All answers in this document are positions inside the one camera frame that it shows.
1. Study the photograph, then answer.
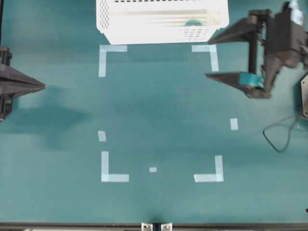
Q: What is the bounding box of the small white tape marker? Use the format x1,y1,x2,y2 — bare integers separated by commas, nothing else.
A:
230,118,239,131

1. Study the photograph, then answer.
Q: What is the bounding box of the metal bracket left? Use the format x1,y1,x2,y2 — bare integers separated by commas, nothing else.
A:
141,223,153,231

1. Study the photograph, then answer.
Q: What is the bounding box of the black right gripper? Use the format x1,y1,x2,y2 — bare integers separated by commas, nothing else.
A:
205,1,308,99

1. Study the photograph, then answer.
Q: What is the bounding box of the metal bracket right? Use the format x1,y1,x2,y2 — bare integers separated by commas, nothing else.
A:
161,223,173,231

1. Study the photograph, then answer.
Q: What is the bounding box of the grey metal base plate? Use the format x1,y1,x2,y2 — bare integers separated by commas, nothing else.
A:
300,73,308,120

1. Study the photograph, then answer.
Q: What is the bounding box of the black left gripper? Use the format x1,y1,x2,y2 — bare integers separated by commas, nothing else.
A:
0,46,46,122

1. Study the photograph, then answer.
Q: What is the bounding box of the teal tape roll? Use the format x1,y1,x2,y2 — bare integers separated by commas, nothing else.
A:
185,20,203,26

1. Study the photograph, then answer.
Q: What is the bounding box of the white plastic lattice basket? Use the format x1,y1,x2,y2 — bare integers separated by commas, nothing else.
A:
96,0,229,45

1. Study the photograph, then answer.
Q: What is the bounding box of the metal bracket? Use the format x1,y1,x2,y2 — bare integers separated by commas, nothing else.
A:
161,223,173,231
141,223,153,231

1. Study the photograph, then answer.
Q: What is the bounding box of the black cable loop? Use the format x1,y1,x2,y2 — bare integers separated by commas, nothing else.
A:
263,115,301,153

